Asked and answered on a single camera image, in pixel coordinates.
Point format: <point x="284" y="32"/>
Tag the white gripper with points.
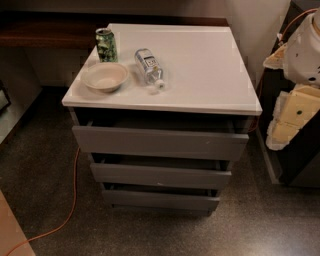
<point x="304" y="60"/>

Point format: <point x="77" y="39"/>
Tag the dark cabinet on right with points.
<point x="298" y="163"/>

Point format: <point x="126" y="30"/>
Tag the cream paper bowl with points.
<point x="105" y="77"/>

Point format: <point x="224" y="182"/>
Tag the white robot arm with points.
<point x="299" y="58"/>

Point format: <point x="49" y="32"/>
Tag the grey drawer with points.
<point x="160" y="197"/>
<point x="149" y="175"/>
<point x="160" y="143"/>

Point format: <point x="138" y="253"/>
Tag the dark wooden shelf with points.
<point x="76" y="30"/>

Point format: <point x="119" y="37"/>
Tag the grey bottom drawer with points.
<point x="160" y="197"/>

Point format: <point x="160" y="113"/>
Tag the grey top drawer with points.
<point x="160" y="143"/>

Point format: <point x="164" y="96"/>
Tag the clear plastic water bottle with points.
<point x="149" y="68"/>

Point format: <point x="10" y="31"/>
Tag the green soda can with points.
<point x="106" y="45"/>

